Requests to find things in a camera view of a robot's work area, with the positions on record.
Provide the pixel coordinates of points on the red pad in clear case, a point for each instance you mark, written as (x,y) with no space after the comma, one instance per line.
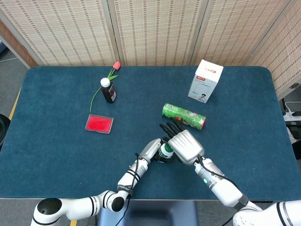
(99,123)

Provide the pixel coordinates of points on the blue table cloth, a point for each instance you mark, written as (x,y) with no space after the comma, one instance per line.
(58,160)

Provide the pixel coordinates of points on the white desk lamp box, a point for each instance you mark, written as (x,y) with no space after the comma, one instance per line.
(204,82)

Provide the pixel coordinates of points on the green chips can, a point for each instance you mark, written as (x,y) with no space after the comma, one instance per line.
(181,114)

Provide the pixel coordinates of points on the red artificial tulip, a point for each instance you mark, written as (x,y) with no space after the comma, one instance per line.
(116,65)

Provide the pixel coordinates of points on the blue-grey robot torso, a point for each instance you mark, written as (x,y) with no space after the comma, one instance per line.
(150,214)

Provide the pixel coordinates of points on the white green-labelled plastic bottle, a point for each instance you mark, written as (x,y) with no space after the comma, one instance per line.
(162,154)

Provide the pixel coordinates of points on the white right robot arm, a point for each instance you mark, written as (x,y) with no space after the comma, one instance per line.
(225,190)

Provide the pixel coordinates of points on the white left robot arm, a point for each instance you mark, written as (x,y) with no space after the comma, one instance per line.
(77,207)

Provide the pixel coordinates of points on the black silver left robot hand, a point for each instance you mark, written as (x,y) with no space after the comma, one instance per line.
(149,149)

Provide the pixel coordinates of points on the white power strip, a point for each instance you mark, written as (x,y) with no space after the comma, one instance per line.
(292,114)

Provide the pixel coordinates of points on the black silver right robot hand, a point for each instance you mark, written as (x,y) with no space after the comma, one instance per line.
(185,146)

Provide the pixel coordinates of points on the dark brown bottle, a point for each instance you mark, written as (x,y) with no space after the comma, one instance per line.
(108,93)

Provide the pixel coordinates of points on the black round object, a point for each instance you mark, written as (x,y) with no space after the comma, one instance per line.
(3,129)

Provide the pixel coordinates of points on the bamboo folding screen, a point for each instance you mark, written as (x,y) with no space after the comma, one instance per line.
(152,30)

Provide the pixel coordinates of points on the green bottle cap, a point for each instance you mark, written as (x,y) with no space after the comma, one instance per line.
(167,149)

